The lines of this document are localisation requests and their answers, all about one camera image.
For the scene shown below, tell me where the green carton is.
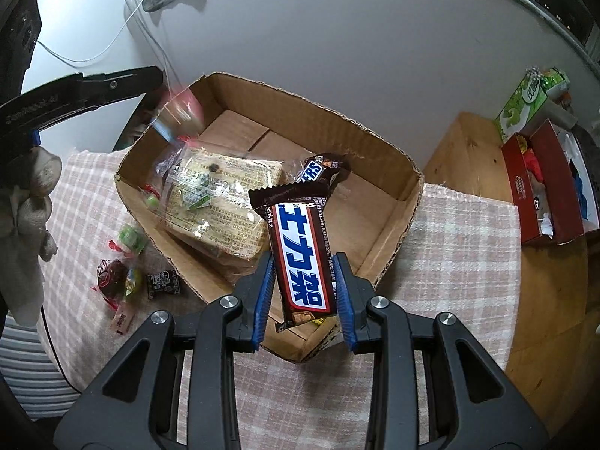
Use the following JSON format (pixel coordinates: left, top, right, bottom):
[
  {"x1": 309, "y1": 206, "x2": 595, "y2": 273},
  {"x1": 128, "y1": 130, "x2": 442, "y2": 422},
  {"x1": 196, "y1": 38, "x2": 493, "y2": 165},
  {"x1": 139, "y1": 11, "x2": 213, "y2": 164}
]
[{"x1": 494, "y1": 68, "x2": 570, "y2": 144}]

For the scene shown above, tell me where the red box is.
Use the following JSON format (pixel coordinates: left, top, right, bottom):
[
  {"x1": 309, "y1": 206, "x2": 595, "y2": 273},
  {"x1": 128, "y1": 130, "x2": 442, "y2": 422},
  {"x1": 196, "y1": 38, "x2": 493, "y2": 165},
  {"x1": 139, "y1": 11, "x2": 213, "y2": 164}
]
[{"x1": 501, "y1": 119, "x2": 600, "y2": 245}]

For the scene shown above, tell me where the chocolate bar blue white label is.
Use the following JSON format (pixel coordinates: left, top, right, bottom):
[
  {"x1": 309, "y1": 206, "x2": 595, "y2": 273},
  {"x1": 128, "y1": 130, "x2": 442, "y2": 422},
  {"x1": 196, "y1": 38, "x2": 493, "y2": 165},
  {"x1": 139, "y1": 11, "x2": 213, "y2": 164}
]
[{"x1": 248, "y1": 183, "x2": 341, "y2": 333}]

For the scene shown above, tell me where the window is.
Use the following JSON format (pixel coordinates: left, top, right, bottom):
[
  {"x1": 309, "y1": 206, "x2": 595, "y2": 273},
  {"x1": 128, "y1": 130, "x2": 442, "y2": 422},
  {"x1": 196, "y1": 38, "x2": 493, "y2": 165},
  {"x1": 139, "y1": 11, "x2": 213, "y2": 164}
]
[{"x1": 511, "y1": 0, "x2": 600, "y2": 52}]

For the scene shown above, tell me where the cardboard box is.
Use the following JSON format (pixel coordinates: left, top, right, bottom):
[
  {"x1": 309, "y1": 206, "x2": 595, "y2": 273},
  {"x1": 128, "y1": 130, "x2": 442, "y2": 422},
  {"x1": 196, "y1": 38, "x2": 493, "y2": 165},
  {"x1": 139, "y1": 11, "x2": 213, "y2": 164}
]
[{"x1": 114, "y1": 72, "x2": 425, "y2": 366}]

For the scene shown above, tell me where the brown chocolate bar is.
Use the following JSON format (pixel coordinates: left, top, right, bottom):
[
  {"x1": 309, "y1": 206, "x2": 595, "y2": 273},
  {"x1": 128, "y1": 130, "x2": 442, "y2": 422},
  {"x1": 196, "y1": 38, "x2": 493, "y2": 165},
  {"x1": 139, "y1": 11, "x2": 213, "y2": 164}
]
[{"x1": 291, "y1": 152, "x2": 352, "y2": 198}]

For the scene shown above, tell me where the person's left hand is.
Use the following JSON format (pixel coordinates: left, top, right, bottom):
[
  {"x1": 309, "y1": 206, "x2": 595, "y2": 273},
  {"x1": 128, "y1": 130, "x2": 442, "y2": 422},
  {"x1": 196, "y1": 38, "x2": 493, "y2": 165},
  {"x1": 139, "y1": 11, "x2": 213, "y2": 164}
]
[{"x1": 0, "y1": 143, "x2": 63, "y2": 326}]

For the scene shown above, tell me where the white cable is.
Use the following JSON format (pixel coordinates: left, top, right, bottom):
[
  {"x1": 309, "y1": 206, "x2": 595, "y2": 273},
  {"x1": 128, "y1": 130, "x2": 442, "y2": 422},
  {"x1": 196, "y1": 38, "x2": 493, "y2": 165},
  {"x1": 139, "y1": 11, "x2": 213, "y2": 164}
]
[{"x1": 37, "y1": 0, "x2": 188, "y2": 90}]

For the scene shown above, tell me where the dark red candy packet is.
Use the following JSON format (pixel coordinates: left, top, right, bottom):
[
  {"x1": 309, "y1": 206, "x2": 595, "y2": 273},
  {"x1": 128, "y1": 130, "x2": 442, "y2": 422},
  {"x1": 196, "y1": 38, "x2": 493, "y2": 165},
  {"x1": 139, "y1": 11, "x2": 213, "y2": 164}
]
[{"x1": 96, "y1": 258, "x2": 128, "y2": 310}]

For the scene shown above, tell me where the pink clear snack packet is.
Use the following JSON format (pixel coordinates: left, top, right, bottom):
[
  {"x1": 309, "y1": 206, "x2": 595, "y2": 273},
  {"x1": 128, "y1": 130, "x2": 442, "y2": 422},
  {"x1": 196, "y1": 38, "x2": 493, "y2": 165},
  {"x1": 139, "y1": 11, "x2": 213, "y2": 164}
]
[{"x1": 152, "y1": 83, "x2": 204, "y2": 145}]

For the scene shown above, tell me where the pale pink stick wrapper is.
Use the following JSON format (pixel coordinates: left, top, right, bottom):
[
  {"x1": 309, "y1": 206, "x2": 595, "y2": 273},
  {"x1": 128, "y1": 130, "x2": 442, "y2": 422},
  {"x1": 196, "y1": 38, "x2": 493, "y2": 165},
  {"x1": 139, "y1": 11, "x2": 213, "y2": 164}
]
[{"x1": 111, "y1": 302, "x2": 137, "y2": 336}]

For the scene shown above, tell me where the striped grey cloth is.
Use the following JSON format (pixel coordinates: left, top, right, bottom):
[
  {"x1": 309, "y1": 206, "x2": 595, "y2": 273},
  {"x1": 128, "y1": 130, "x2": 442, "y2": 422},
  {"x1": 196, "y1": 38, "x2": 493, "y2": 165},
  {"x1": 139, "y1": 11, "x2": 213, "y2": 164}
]
[{"x1": 0, "y1": 323, "x2": 85, "y2": 418}]

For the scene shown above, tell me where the small black packet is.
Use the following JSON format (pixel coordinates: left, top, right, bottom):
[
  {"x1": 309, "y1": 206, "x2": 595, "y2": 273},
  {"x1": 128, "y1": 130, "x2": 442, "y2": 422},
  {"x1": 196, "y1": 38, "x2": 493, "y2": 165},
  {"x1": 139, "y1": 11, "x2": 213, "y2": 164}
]
[{"x1": 146, "y1": 272, "x2": 183, "y2": 300}]

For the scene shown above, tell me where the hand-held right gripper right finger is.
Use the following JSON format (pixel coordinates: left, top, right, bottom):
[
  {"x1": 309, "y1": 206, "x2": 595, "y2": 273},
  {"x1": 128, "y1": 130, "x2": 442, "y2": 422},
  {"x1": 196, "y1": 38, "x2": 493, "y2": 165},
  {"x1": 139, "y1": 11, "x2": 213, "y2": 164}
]
[{"x1": 332, "y1": 252, "x2": 549, "y2": 450}]

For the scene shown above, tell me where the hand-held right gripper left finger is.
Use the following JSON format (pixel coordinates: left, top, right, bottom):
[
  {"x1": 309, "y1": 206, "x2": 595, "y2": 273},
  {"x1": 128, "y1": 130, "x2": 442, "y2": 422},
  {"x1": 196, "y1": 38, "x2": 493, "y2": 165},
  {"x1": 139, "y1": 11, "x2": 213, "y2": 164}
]
[{"x1": 54, "y1": 253, "x2": 277, "y2": 450}]

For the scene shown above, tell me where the clear bread packet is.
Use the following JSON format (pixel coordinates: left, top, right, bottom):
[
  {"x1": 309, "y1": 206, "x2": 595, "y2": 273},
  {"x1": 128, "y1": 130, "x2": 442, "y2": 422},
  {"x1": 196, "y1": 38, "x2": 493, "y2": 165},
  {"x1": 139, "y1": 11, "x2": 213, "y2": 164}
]
[{"x1": 152, "y1": 143, "x2": 289, "y2": 263}]

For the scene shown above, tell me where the yellow green candy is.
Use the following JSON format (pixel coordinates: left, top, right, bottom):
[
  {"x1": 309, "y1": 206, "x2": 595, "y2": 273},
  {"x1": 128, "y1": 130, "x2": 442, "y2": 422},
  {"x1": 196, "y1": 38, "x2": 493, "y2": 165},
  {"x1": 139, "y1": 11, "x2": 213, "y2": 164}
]
[{"x1": 123, "y1": 267, "x2": 144, "y2": 298}]

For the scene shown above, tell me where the white cabinet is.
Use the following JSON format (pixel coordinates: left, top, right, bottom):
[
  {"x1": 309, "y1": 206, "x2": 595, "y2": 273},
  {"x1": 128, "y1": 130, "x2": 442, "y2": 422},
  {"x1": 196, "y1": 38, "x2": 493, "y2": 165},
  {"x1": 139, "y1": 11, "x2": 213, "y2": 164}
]
[{"x1": 21, "y1": 0, "x2": 170, "y2": 155}]

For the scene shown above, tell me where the checked pink tablecloth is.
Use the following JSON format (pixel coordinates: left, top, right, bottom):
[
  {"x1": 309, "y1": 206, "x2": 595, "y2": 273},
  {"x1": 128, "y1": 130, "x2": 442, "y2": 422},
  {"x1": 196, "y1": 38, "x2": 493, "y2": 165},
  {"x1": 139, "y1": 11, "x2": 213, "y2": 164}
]
[{"x1": 40, "y1": 150, "x2": 523, "y2": 450}]

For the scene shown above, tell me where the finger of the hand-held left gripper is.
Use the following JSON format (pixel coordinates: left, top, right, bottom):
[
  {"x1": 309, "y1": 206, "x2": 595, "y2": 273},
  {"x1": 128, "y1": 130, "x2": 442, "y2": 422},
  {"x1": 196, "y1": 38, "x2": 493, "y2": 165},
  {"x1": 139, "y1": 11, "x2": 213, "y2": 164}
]
[
  {"x1": 114, "y1": 95, "x2": 158, "y2": 152},
  {"x1": 82, "y1": 66, "x2": 166, "y2": 105}
]

